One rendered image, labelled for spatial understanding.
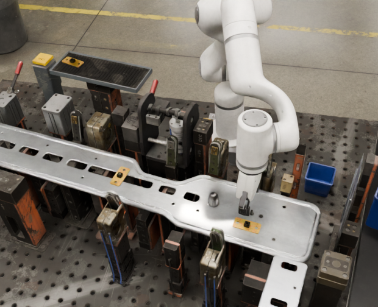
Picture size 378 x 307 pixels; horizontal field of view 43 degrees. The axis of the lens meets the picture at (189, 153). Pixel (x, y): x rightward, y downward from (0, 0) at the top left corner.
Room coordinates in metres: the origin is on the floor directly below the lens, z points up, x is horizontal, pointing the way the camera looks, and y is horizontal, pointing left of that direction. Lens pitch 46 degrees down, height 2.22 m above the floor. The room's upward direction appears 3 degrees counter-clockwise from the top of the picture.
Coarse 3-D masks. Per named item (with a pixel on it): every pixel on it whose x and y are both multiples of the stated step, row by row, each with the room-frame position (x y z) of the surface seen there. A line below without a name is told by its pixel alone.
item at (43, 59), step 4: (40, 56) 1.62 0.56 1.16; (44, 56) 1.61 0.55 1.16; (48, 56) 1.61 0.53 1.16; (52, 56) 1.62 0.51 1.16; (32, 60) 1.59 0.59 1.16; (36, 60) 1.59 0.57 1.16; (40, 60) 1.59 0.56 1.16; (44, 60) 1.59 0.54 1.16; (48, 60) 1.59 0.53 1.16; (40, 64) 1.57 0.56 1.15; (44, 64) 1.57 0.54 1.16
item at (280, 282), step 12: (276, 264) 0.72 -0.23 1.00; (300, 264) 0.72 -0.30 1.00; (276, 276) 0.69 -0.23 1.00; (288, 276) 0.68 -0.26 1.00; (300, 276) 0.68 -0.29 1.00; (264, 288) 0.65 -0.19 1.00; (276, 288) 0.65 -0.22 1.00; (288, 288) 0.65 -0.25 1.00; (300, 288) 0.64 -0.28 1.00; (264, 300) 0.61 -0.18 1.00; (288, 300) 0.61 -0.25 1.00
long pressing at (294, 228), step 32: (0, 128) 1.39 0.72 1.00; (0, 160) 1.21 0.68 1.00; (32, 160) 1.20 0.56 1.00; (64, 160) 1.19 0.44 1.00; (96, 160) 1.18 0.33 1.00; (128, 160) 1.17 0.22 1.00; (96, 192) 1.04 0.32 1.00; (128, 192) 1.02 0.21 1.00; (160, 192) 1.02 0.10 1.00; (192, 192) 1.01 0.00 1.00; (224, 192) 1.00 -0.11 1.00; (256, 192) 0.99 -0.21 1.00; (192, 224) 0.88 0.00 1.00; (224, 224) 0.87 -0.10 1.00; (288, 224) 0.86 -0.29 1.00; (288, 256) 0.75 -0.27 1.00
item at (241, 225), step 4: (236, 220) 0.88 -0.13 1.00; (240, 220) 0.88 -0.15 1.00; (244, 220) 0.88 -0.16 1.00; (236, 224) 0.87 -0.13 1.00; (240, 224) 0.87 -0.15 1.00; (244, 224) 0.86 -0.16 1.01; (248, 224) 0.86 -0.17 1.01; (252, 224) 0.86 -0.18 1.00; (256, 224) 0.86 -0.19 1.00; (260, 224) 0.86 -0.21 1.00; (240, 228) 0.85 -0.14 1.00; (244, 228) 0.85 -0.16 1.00; (248, 228) 0.85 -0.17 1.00; (252, 228) 0.85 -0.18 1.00; (252, 232) 0.84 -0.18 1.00; (256, 232) 0.83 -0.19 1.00
